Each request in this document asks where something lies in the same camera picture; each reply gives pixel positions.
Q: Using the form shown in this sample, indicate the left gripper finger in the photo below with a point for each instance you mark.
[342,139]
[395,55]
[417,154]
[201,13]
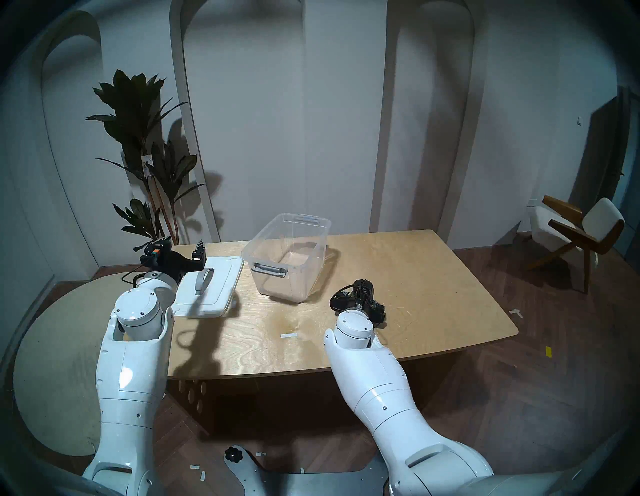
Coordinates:
[150,256]
[199,261]

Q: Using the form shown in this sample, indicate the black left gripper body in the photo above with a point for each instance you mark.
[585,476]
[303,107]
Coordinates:
[172,265]

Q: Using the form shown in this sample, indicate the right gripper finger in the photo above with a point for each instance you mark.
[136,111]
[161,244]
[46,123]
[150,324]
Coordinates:
[341,302]
[379,314]

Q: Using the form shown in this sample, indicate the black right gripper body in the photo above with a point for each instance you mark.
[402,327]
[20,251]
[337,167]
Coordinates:
[364,295]

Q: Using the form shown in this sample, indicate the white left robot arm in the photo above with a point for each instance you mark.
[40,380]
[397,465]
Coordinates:
[132,350]

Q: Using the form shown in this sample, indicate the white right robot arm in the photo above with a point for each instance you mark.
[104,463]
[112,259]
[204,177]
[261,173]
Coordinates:
[380,380]

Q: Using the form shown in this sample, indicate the clear plastic storage container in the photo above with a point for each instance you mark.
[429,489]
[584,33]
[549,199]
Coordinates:
[300,280]

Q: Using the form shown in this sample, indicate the light wooden table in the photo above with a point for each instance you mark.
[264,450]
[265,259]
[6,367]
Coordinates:
[425,280]

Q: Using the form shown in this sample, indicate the white plant tag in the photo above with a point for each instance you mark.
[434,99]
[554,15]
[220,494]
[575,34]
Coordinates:
[147,165]

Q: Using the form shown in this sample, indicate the round beige rug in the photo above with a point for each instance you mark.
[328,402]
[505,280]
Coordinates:
[55,360]

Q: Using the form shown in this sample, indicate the tall dark green plant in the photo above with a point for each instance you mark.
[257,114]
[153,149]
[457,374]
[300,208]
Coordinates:
[132,100]

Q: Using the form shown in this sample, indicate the black star knob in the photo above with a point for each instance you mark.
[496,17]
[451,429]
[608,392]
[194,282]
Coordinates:
[233,454]

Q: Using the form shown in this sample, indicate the white wooden armchair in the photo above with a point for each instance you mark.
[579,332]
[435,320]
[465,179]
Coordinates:
[547,225]

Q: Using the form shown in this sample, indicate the grey metal robot base plate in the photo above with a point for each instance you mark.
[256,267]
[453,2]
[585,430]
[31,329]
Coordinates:
[300,485]

